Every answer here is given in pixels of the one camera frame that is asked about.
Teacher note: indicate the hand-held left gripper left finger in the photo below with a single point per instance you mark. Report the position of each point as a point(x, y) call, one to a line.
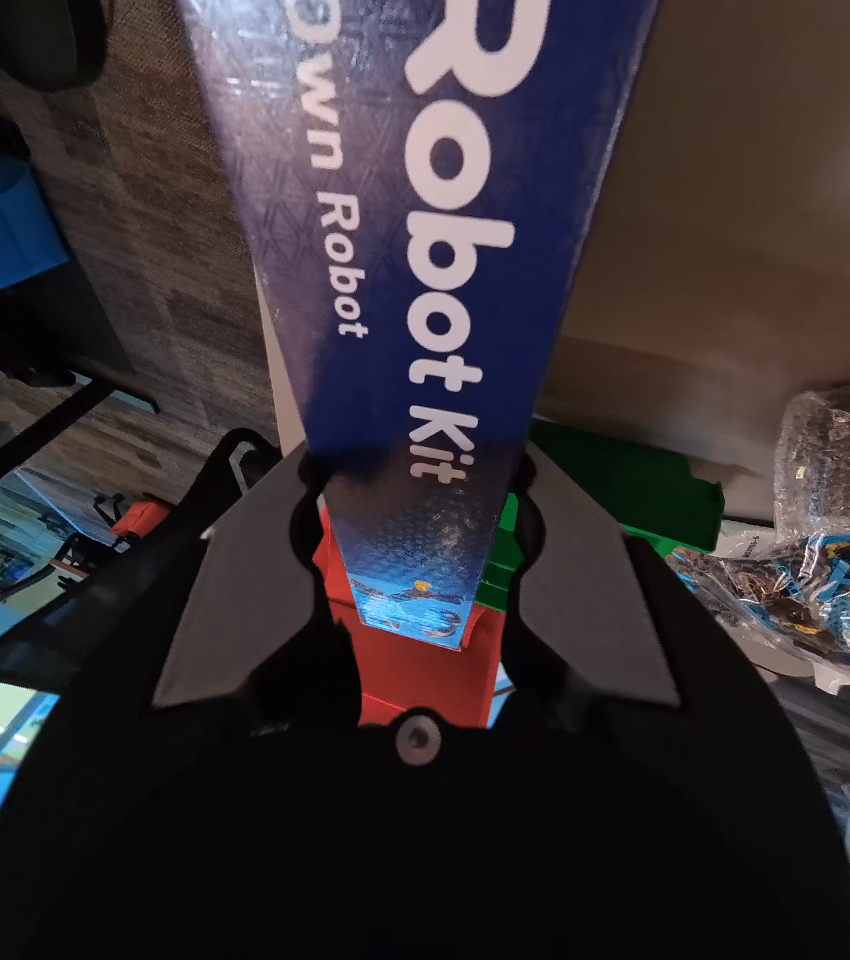
point(245, 600)

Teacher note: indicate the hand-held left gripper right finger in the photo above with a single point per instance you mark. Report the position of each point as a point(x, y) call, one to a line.
point(597, 600)

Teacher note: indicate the clear bag of blue parts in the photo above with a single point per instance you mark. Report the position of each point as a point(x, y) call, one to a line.
point(792, 600)

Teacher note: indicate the blue robot kit box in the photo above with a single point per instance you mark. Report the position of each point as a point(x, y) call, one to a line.
point(410, 262)

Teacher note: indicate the green plastic bin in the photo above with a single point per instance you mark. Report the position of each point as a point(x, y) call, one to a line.
point(634, 487)

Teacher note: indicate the clear bubble wrap bag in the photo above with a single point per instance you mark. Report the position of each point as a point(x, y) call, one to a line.
point(844, 465)

